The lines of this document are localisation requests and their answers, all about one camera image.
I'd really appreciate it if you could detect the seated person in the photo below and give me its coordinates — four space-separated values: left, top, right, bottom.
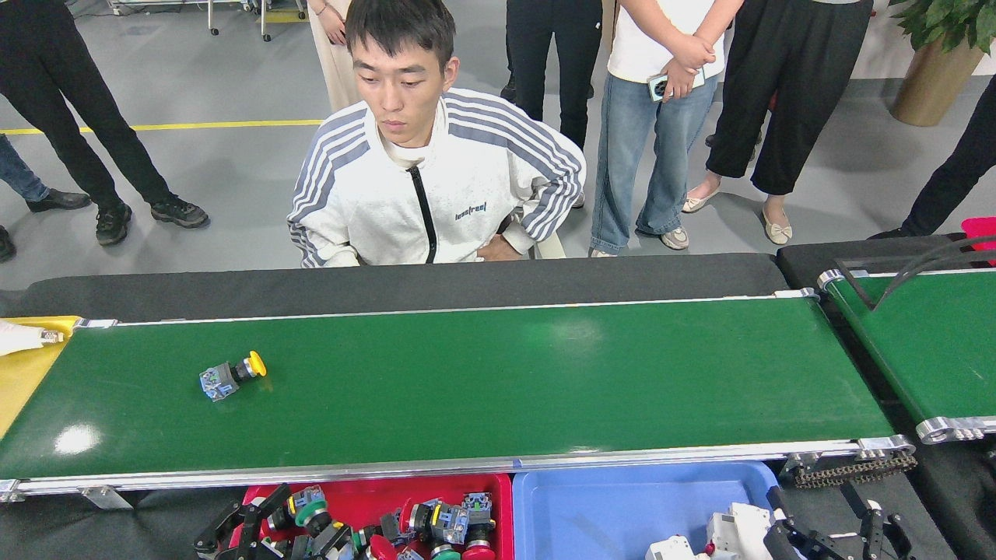
286 0 587 269

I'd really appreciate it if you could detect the yellow push button switch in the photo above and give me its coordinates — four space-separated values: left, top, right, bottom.
199 351 267 403

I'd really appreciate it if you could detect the blue plastic tray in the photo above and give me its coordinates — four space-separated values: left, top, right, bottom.
512 461 781 560

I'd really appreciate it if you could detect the red plastic bin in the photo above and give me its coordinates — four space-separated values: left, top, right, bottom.
961 216 996 254

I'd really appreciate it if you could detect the long green conveyor belt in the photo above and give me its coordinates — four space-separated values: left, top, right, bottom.
0 288 919 502

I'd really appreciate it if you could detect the black roller drive chain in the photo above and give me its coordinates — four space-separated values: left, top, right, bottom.
794 453 919 489

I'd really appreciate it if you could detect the red plastic tray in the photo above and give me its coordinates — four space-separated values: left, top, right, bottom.
230 473 514 560

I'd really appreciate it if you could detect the smartphone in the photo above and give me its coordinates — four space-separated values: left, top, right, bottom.
647 68 706 102

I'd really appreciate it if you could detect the short green conveyor belt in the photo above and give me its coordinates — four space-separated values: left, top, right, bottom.
817 267 996 444

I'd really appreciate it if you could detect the person's left hand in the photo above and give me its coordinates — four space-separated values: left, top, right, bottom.
660 56 701 99
476 236 524 261

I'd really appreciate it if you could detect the black conveyor guide frame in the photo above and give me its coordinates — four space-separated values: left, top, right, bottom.
833 233 996 312

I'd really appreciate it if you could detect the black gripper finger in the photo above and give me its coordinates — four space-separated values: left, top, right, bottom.
307 521 355 560
840 482 917 560
764 486 827 560
193 482 290 560

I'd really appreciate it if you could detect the black table cover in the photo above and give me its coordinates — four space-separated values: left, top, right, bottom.
777 232 996 560
0 253 958 560

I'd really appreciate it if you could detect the metal wheeled cart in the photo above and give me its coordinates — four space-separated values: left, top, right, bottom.
109 0 308 41

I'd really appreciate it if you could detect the potted green plant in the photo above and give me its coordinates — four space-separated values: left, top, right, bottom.
889 0 996 127

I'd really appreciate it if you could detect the yellow plastic tray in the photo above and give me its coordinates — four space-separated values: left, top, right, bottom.
0 315 82 440

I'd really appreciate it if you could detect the white bulb with metal base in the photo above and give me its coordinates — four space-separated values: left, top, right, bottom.
0 320 65 357

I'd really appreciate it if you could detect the person's right hand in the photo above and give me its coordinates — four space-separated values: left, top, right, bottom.
669 33 716 72

